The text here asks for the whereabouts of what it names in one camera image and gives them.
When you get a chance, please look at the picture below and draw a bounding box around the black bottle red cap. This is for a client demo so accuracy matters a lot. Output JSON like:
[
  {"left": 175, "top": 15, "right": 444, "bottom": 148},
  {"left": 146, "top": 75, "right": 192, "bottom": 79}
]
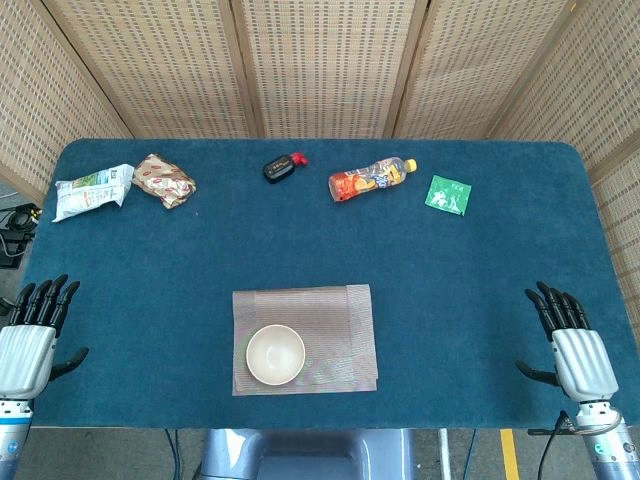
[{"left": 261, "top": 151, "right": 310, "bottom": 185}]

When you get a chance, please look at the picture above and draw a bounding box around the white snack bag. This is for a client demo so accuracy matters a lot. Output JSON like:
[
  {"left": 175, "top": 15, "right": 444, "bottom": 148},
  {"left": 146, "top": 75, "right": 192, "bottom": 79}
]
[{"left": 51, "top": 163, "right": 136, "bottom": 224}]

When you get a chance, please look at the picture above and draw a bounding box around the white table leg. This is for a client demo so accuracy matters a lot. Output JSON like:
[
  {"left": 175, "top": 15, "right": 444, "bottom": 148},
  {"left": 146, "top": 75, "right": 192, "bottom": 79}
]
[{"left": 437, "top": 428, "right": 452, "bottom": 480}]

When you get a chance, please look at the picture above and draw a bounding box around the blue hanging cable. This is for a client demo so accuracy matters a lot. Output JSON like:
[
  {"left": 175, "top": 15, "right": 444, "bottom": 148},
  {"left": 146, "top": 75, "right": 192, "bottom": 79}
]
[
  {"left": 462, "top": 428, "right": 480, "bottom": 480},
  {"left": 164, "top": 428, "right": 182, "bottom": 480}
]

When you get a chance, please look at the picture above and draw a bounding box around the brown woven placemat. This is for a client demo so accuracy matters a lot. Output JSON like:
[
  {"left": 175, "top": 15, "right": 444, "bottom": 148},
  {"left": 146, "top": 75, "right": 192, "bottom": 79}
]
[{"left": 231, "top": 283, "right": 380, "bottom": 397}]

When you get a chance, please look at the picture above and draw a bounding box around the woven bamboo folding screen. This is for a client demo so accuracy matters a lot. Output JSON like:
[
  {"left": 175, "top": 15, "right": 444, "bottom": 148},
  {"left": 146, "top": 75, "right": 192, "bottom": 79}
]
[{"left": 0, "top": 0, "right": 640, "bottom": 321}]

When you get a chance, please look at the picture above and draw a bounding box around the gold red snack wrapper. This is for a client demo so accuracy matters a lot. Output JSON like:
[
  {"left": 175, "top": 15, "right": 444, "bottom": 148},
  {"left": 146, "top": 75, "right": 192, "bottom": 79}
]
[{"left": 131, "top": 152, "right": 197, "bottom": 210}]

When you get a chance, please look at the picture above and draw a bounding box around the blue-grey robot torso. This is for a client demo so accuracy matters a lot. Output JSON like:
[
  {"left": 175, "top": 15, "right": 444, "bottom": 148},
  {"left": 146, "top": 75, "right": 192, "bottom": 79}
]
[{"left": 197, "top": 428, "right": 416, "bottom": 480}]

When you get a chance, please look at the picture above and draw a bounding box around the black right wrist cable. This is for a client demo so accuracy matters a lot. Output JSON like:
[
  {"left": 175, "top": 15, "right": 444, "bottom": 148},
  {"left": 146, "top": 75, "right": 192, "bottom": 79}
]
[{"left": 537, "top": 410, "right": 577, "bottom": 480}]

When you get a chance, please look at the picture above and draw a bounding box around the green tea sachet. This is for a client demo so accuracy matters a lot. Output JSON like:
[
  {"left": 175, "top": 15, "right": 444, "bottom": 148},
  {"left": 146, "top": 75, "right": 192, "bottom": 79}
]
[{"left": 423, "top": 174, "right": 473, "bottom": 217}]

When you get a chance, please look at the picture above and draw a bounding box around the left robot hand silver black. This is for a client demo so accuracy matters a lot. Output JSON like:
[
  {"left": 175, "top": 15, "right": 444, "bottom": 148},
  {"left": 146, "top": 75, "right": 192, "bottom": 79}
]
[{"left": 0, "top": 273, "right": 90, "bottom": 401}]

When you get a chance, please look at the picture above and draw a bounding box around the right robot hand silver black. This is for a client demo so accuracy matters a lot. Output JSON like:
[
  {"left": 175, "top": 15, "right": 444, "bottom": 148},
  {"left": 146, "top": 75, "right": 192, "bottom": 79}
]
[{"left": 514, "top": 280, "right": 620, "bottom": 404}]

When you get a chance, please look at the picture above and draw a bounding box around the white bowl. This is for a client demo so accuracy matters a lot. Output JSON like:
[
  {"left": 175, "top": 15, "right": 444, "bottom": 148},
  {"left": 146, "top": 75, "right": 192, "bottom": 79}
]
[{"left": 245, "top": 324, "right": 307, "bottom": 386}]

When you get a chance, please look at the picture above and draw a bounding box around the black floor equipment with cables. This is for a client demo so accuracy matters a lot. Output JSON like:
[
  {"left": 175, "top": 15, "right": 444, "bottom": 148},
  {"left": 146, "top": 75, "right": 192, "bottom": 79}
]
[{"left": 0, "top": 203, "right": 41, "bottom": 269}]

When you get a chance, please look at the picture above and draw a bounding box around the orange drink bottle yellow cap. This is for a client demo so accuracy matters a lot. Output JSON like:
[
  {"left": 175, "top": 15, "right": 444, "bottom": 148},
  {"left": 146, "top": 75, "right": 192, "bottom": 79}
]
[{"left": 328, "top": 157, "right": 419, "bottom": 204}]

